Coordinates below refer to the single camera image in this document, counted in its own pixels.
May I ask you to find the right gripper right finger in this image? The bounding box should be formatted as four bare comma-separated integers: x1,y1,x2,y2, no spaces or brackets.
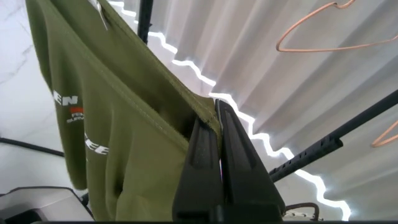
215,98,286,223

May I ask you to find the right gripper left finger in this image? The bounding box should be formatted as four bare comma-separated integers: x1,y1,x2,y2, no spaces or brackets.
172,118,225,223

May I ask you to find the green short-sleeved shirt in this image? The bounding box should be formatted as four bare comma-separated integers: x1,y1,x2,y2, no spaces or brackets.
25,0,223,222

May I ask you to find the pink clothes hanger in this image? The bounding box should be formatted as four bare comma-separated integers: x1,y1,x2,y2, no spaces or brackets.
275,0,398,53
371,119,398,148

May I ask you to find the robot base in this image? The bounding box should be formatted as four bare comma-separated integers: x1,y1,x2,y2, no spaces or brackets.
0,185,95,223

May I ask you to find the black clothes rack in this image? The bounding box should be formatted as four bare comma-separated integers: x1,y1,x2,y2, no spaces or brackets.
137,0,398,184

